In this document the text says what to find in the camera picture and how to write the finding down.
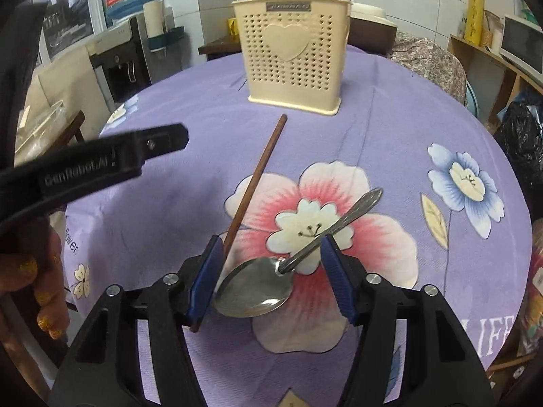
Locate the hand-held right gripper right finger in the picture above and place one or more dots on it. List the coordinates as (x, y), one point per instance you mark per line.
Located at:
(335, 275)

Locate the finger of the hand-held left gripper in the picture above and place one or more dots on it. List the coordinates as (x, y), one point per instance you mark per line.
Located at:
(17, 72)
(85, 174)

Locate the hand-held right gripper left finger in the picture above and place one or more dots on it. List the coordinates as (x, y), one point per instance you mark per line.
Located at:
(208, 280)

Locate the metal spoon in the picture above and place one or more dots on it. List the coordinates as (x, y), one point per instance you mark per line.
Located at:
(254, 288)

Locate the brown wooden chopstick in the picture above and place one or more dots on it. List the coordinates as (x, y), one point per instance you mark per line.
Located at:
(258, 169)

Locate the beige perforated utensil holder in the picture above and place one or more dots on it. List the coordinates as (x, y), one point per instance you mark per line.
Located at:
(292, 80)

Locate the person's left hand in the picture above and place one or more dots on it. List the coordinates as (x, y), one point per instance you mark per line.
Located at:
(51, 263)

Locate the beige cardboard box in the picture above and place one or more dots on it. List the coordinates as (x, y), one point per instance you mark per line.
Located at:
(63, 80)

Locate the window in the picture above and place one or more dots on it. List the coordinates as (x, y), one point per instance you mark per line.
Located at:
(68, 8)

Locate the grey water dispenser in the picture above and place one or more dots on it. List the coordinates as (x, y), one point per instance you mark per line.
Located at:
(118, 63)

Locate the purple floral tablecloth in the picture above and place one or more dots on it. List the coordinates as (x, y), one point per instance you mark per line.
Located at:
(382, 135)

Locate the teal towel holder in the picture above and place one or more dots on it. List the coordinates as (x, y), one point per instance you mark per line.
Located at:
(167, 38)

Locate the colourful plastic bag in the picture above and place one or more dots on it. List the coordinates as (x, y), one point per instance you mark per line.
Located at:
(532, 296)

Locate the blue plastic basin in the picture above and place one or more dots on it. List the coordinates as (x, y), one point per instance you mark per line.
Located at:
(471, 99)

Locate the black plastic bag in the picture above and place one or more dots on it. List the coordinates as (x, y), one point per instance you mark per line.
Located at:
(521, 144)

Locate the floral patterned cloth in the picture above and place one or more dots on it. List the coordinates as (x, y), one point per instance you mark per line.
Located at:
(428, 59)

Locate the brown pot white lid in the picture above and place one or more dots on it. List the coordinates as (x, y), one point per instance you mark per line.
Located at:
(373, 29)

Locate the wooden shelf unit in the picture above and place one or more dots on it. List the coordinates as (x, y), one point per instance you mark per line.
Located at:
(462, 55)

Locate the tall yellow box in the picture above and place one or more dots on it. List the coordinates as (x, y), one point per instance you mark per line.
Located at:
(475, 12)

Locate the white microwave oven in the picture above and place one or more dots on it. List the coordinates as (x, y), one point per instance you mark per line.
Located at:
(521, 42)

